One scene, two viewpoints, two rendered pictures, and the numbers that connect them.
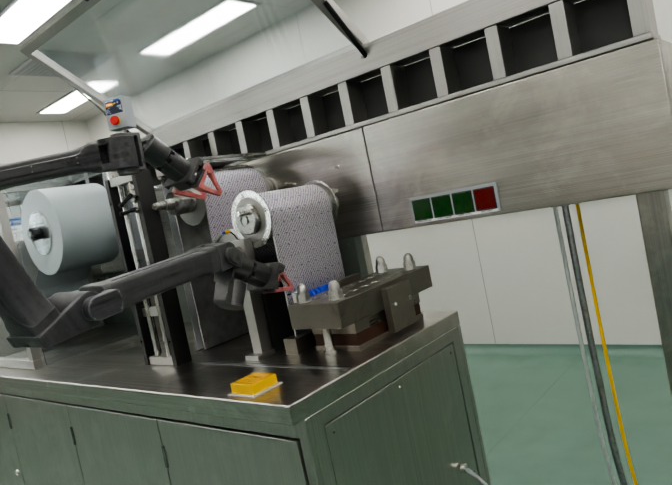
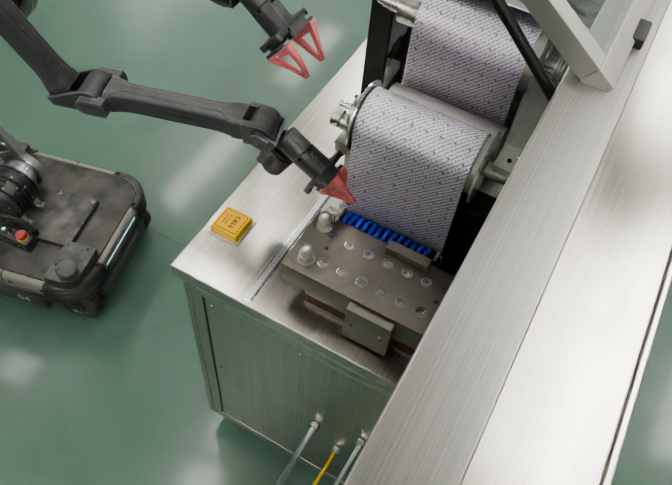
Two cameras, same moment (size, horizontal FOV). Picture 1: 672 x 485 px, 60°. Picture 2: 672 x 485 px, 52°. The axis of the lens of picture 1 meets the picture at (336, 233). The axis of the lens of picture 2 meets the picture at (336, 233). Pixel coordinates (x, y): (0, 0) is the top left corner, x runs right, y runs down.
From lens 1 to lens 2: 1.68 m
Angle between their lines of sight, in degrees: 78
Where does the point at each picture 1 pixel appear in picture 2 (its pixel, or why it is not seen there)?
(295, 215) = (392, 158)
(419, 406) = (323, 380)
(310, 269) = (389, 209)
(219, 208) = (427, 57)
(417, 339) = (343, 360)
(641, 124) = not seen: outside the picture
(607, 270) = not seen: outside the picture
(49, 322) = (57, 93)
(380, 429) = (264, 346)
